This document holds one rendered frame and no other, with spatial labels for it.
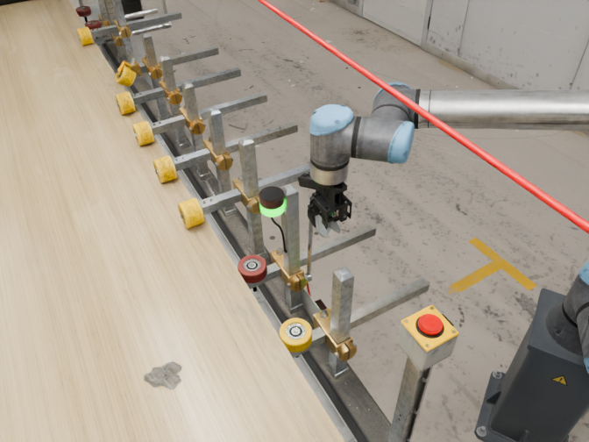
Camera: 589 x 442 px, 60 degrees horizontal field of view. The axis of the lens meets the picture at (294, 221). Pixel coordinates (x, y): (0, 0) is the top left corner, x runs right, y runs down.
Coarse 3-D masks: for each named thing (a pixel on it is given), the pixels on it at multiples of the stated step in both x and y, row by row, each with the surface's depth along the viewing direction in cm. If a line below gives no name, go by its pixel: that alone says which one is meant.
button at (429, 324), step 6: (420, 318) 86; (426, 318) 86; (432, 318) 86; (438, 318) 86; (420, 324) 85; (426, 324) 85; (432, 324) 85; (438, 324) 85; (426, 330) 84; (432, 330) 84; (438, 330) 84
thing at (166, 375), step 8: (160, 368) 116; (168, 368) 116; (176, 368) 116; (144, 376) 115; (152, 376) 115; (160, 376) 115; (168, 376) 114; (176, 376) 115; (152, 384) 114; (160, 384) 114; (168, 384) 114; (176, 384) 114
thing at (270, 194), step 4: (268, 188) 123; (272, 188) 123; (276, 188) 123; (260, 192) 122; (264, 192) 122; (268, 192) 122; (272, 192) 121; (276, 192) 121; (280, 192) 121; (264, 196) 120; (268, 196) 120; (272, 196) 120; (276, 196) 120; (280, 196) 120; (268, 200) 119; (272, 200) 119; (276, 200) 120; (284, 212) 126; (284, 216) 127; (272, 220) 127; (276, 224) 128; (280, 228) 130; (284, 240) 133; (284, 244) 134; (284, 248) 135
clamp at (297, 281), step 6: (276, 258) 146; (282, 258) 146; (282, 264) 144; (282, 270) 143; (282, 276) 145; (288, 276) 141; (294, 276) 141; (300, 276) 141; (288, 282) 142; (294, 282) 140; (300, 282) 141; (306, 282) 143; (288, 288) 142; (294, 288) 141; (300, 288) 143
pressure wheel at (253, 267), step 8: (248, 256) 142; (256, 256) 142; (240, 264) 140; (248, 264) 140; (256, 264) 140; (264, 264) 140; (240, 272) 138; (248, 272) 138; (256, 272) 138; (264, 272) 139; (248, 280) 138; (256, 280) 138; (256, 288) 146
